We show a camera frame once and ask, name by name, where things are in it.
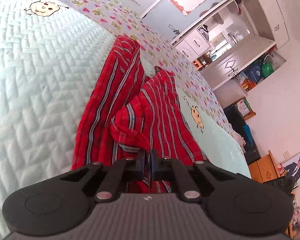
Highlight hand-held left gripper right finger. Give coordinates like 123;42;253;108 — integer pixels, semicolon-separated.
151;150;237;203

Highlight wooden nightstand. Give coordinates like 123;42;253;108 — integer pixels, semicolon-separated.
248;150;282;183

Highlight portrait photo print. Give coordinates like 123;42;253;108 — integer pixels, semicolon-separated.
281;151;300;187
289;192;300;240

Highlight white door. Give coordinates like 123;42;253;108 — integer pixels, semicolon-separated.
201;35;276;90

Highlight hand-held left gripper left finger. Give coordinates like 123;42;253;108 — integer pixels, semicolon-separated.
60;151;150;203

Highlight white overhead cupboards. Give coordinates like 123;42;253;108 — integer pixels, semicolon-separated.
245;0;290;50

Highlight sliding door wardrobe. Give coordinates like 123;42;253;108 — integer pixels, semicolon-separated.
95;0;248;43

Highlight white corner shelf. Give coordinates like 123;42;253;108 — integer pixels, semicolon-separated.
197;0;255;55

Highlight cluttered storage shelf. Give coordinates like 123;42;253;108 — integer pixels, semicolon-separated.
236;51;287;92

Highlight quilted bee bedspread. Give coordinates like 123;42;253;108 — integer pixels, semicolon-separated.
0;0;252;233

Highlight frog and heart blanket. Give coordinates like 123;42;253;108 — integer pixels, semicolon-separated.
30;0;232;135

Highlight red plaid shirt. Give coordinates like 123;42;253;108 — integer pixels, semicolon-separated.
71;35;210;194

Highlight green printed box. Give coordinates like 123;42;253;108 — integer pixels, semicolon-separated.
234;97;256;118

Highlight wooden stool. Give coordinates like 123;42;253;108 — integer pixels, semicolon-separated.
192;54;209;71

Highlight white drawer cabinet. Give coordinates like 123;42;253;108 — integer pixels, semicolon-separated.
174;29;213;61

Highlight dark bag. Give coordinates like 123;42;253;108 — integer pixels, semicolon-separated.
224;104;262;165

